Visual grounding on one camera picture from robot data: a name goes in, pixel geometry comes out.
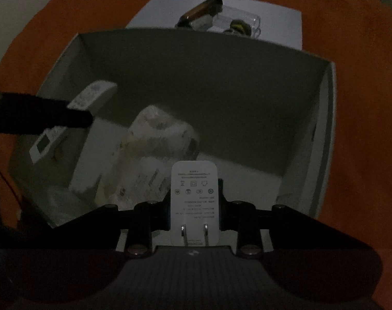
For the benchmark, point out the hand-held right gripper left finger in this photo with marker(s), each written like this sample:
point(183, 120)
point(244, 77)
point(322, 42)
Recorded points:
point(160, 210)

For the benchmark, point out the white remote control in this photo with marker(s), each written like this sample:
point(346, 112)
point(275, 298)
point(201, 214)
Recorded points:
point(95, 92)

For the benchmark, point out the white charger plug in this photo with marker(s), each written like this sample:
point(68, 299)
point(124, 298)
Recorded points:
point(194, 180)

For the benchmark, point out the clear plastic-wrapped package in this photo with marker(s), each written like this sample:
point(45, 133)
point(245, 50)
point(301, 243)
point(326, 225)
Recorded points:
point(157, 135)

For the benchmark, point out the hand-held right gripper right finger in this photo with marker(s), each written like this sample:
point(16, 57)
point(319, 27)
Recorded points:
point(229, 213)

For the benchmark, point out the brown case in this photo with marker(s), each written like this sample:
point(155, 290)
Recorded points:
point(202, 8)

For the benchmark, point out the orange cloth desktop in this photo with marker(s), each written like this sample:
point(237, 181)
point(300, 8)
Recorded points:
point(360, 103)

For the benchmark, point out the white cardboard box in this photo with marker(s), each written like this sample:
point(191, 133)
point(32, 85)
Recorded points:
point(215, 80)

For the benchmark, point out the clear plastic case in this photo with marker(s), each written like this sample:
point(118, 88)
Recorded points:
point(238, 19)

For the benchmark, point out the white carton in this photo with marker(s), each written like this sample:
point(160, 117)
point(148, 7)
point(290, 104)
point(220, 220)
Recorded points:
point(92, 155)

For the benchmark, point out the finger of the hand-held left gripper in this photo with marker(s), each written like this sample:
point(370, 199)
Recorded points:
point(53, 116)

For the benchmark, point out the white embossed box lid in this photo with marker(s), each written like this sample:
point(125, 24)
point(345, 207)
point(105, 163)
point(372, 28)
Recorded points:
point(280, 22)

